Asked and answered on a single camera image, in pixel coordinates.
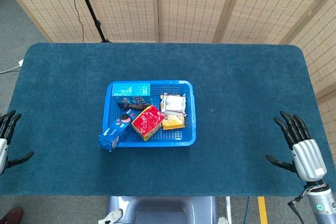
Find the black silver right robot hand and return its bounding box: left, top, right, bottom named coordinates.
left=265, top=111, right=328, bottom=183

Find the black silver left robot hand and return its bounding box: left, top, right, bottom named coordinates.
left=0, top=110, right=35, bottom=176

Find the long blue Oreo box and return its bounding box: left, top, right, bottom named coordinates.
left=98, top=111, right=137, bottom=153

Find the yellow snack packet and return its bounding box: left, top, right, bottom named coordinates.
left=161, top=112, right=186, bottom=131

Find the wide blue cookie box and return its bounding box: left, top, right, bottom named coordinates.
left=112, top=82, right=152, bottom=112

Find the white snack packet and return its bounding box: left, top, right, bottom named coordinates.
left=159, top=93, right=187, bottom=116

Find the yellow red Lipo bag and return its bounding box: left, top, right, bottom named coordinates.
left=131, top=104, right=165, bottom=142

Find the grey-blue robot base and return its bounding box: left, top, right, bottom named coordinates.
left=97, top=196, right=228, bottom=224

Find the blue plastic perforated basket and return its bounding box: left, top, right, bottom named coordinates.
left=104, top=80, right=197, bottom=148

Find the red shoe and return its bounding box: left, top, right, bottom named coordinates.
left=0, top=207, right=24, bottom=224

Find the yellow floor tape strip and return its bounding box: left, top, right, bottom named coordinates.
left=257, top=196, right=268, bottom=224

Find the dark teal table mat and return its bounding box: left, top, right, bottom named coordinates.
left=0, top=42, right=336, bottom=197

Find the black tripod stand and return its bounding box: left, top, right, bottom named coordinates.
left=72, top=0, right=111, bottom=43

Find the bamboo folding screen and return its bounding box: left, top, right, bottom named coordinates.
left=0, top=0, right=336, bottom=137

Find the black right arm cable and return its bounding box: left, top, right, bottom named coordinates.
left=287, top=194, right=310, bottom=224

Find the blue floor cable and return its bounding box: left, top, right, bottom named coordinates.
left=244, top=196, right=251, bottom=224

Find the white power adapter with cord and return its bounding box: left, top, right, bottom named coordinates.
left=0, top=59, right=24, bottom=74

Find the thin black hanging cable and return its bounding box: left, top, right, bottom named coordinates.
left=64, top=0, right=85, bottom=42

